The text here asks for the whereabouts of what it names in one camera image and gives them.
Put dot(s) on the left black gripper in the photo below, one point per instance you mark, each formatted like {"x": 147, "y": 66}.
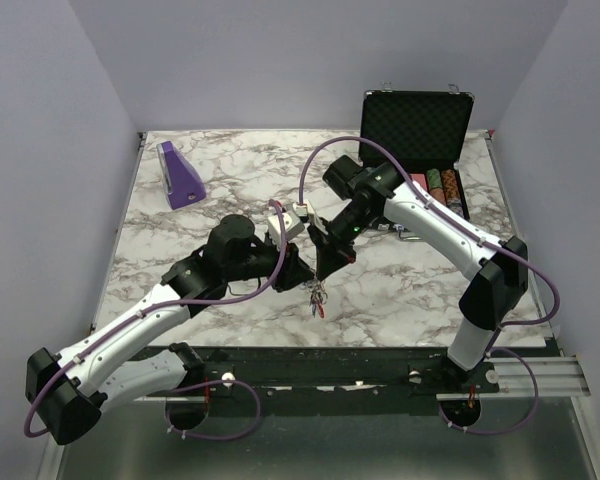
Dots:
{"x": 293, "y": 270}

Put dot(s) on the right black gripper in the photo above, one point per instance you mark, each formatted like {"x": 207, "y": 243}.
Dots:
{"x": 331, "y": 254}

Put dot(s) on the red keyring with keys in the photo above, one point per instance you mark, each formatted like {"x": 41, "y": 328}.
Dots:
{"x": 318, "y": 297}

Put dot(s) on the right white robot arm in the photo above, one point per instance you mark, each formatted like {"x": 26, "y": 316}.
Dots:
{"x": 495, "y": 270}

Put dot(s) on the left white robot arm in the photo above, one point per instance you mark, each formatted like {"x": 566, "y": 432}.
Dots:
{"x": 68, "y": 391}

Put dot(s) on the pink playing card deck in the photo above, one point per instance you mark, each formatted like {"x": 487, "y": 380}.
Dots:
{"x": 420, "y": 179}

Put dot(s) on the purple wedge-shaped box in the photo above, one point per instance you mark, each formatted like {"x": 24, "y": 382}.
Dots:
{"x": 182, "y": 184}

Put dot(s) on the black poker chip case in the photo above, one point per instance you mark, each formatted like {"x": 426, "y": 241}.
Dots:
{"x": 425, "y": 132}

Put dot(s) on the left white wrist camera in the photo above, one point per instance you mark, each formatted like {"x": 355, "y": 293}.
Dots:
{"x": 285, "y": 223}

